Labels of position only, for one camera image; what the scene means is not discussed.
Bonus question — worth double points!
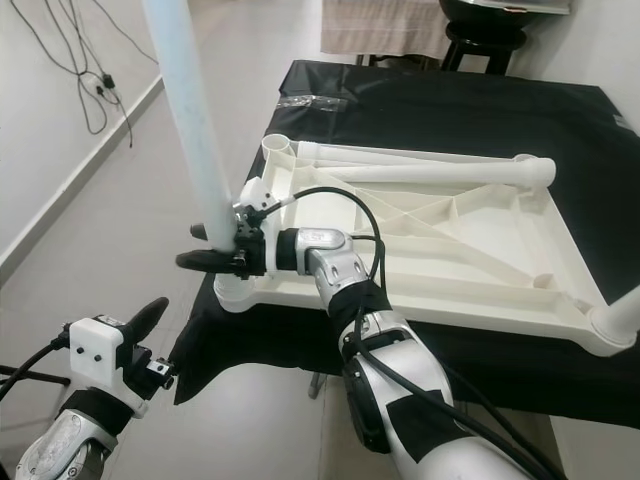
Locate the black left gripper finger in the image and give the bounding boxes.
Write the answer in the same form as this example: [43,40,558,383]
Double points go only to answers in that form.
[119,297,169,339]

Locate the white plastic table leg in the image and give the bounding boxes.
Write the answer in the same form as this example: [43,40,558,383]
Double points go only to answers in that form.
[140,0,251,291]
[295,140,526,166]
[590,285,640,351]
[325,155,558,191]

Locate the clear plastic bag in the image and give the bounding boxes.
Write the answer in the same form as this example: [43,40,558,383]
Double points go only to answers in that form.
[275,95,346,111]

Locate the black tablecloth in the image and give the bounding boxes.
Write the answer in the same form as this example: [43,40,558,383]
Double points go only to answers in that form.
[170,58,640,431]

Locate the black round stool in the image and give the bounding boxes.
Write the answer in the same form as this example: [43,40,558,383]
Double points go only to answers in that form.
[440,25,526,71]

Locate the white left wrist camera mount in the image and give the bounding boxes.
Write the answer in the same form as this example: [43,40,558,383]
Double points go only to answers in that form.
[68,315,146,411]

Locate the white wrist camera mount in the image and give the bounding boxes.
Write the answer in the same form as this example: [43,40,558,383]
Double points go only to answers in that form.
[236,178,283,273]
[68,315,146,411]

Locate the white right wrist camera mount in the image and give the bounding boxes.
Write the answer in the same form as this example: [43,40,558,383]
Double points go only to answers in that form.
[236,178,283,273]

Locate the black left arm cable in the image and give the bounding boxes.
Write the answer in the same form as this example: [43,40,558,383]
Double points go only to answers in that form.
[0,335,73,396]

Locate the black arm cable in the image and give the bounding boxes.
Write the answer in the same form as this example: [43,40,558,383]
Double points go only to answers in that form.
[0,335,73,396]
[260,185,561,480]

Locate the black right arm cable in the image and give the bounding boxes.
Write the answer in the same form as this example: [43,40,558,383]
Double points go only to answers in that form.
[260,185,561,480]

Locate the black wall cable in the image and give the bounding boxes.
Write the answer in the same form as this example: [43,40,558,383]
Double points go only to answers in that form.
[10,0,136,151]

